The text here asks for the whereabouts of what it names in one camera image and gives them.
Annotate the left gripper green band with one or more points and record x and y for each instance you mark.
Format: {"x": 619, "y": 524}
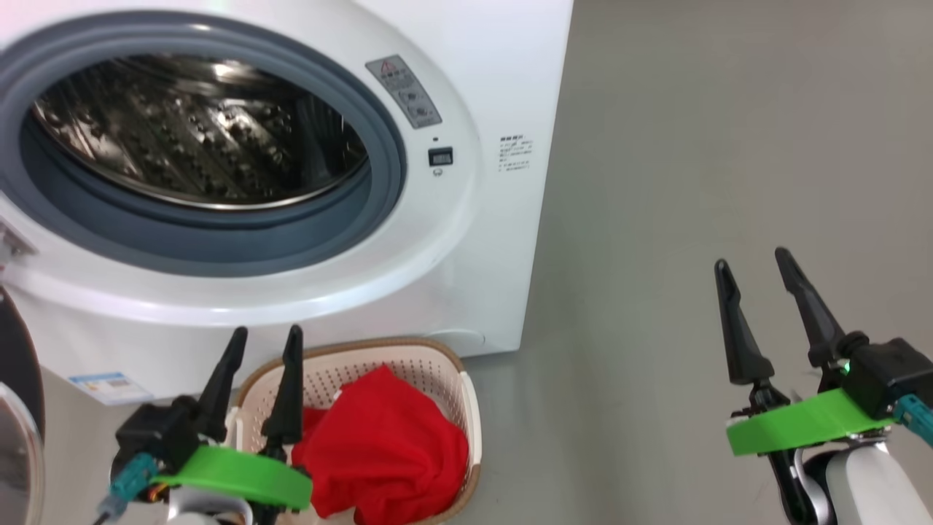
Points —
{"x": 240, "y": 477}

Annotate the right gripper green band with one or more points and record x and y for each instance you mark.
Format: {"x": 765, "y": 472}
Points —
{"x": 802, "y": 426}

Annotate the red cloth garment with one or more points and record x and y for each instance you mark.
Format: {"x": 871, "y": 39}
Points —
{"x": 386, "y": 445}

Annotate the grey washing machine door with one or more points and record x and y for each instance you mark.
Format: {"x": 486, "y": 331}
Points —
{"x": 18, "y": 437}

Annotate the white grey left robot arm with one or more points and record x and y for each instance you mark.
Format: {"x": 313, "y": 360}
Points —
{"x": 197, "y": 510}

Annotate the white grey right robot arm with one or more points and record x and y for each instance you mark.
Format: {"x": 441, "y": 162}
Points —
{"x": 875, "y": 488}

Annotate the cream perforated basket brown rim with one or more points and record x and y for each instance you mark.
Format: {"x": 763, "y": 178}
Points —
{"x": 430, "y": 361}

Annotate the stainless steel washing machine drum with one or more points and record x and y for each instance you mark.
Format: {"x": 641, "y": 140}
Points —
{"x": 182, "y": 131}

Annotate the white front-load washing machine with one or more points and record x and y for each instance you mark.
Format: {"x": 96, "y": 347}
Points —
{"x": 496, "y": 73}

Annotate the blue energy label sticker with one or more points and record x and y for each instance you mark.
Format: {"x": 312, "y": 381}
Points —
{"x": 109, "y": 388}

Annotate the round white filter cover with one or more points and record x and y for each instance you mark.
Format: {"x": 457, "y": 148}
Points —
{"x": 466, "y": 339}

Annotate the grey warning label sticker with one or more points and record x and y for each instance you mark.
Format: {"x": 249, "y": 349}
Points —
{"x": 404, "y": 91}

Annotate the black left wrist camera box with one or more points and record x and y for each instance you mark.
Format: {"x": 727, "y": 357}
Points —
{"x": 153, "y": 434}

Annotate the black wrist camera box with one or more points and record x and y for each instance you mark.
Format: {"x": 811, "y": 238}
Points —
{"x": 889, "y": 375}
{"x": 153, "y": 434}

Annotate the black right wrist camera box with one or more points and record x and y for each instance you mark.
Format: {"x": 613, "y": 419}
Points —
{"x": 889, "y": 375}

